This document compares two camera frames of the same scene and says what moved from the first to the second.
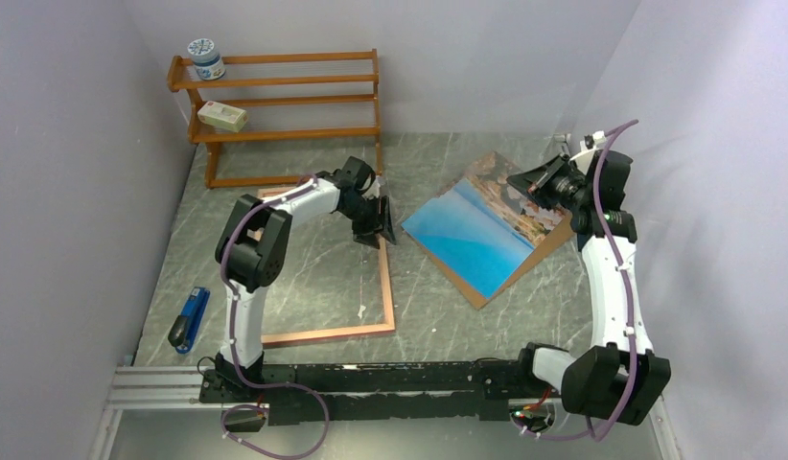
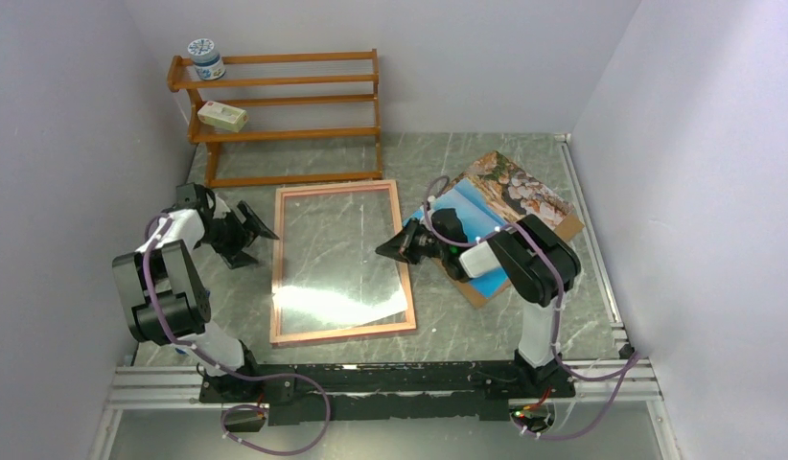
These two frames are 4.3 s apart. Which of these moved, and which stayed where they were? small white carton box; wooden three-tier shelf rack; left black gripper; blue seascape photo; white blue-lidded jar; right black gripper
Moved: right black gripper; left black gripper
Stayed: small white carton box; blue seascape photo; white blue-lidded jar; wooden three-tier shelf rack
